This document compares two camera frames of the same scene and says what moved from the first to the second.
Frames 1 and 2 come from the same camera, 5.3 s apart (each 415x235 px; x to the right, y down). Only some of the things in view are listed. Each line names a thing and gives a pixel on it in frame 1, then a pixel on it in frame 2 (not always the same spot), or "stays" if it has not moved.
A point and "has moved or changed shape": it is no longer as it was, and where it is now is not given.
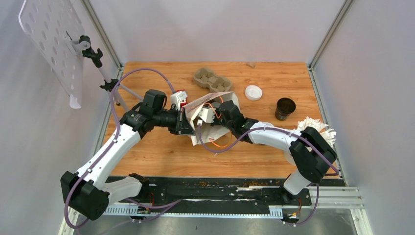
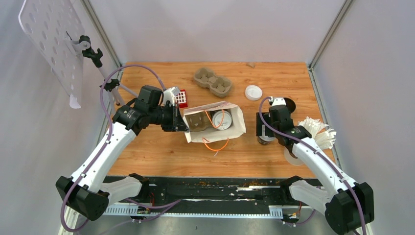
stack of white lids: x=253 y=92 stays
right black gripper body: x=219 y=120 to x=259 y=125
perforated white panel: x=52 y=24 stays
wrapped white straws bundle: x=308 y=122 stays
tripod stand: x=113 y=84 stays
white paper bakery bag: x=204 y=132 has moved or changed shape
